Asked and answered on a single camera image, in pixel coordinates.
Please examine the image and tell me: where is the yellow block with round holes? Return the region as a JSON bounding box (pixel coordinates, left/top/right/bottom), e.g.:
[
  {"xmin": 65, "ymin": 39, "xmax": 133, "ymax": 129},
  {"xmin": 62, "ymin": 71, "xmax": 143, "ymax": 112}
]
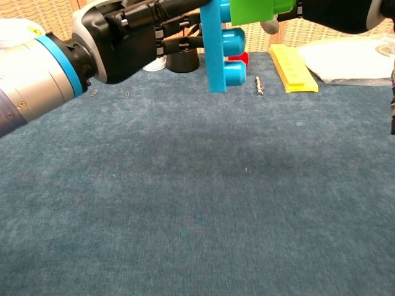
[{"xmin": 267, "ymin": 43, "xmax": 320, "ymax": 94}]

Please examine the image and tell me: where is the clear plastic bag with paper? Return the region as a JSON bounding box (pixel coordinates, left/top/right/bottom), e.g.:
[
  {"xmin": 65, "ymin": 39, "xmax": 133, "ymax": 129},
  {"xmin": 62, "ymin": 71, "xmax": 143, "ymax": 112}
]
[{"xmin": 297, "ymin": 35, "xmax": 395, "ymax": 86}]

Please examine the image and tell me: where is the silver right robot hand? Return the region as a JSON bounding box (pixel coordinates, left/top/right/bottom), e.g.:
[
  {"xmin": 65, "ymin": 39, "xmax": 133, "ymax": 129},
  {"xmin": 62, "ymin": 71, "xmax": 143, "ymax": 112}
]
[{"xmin": 262, "ymin": 0, "xmax": 395, "ymax": 35}]

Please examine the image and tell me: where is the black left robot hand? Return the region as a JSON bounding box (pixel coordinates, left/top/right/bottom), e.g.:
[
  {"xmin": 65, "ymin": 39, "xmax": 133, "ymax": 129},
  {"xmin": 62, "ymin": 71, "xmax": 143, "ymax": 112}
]
[{"xmin": 72, "ymin": 0, "xmax": 214, "ymax": 84}]

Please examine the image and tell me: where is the dark blue table mat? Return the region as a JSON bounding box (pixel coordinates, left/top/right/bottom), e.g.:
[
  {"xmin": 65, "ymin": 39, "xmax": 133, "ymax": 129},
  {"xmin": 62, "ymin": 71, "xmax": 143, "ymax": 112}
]
[{"xmin": 0, "ymin": 51, "xmax": 395, "ymax": 296}]

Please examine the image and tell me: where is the green toy brick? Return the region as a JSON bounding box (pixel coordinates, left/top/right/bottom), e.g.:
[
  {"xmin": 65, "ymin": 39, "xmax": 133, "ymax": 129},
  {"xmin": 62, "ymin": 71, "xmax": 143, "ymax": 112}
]
[{"xmin": 230, "ymin": 0, "xmax": 297, "ymax": 27}]

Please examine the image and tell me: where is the blue toy brick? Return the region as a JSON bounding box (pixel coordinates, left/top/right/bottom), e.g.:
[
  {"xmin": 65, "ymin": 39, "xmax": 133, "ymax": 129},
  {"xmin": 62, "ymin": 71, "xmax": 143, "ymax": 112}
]
[{"xmin": 199, "ymin": 0, "xmax": 249, "ymax": 94}]

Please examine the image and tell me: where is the black teapot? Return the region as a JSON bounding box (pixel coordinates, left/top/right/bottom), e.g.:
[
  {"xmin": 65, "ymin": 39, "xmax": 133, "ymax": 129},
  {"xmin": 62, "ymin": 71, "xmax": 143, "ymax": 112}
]
[{"xmin": 165, "ymin": 46, "xmax": 200, "ymax": 73}]

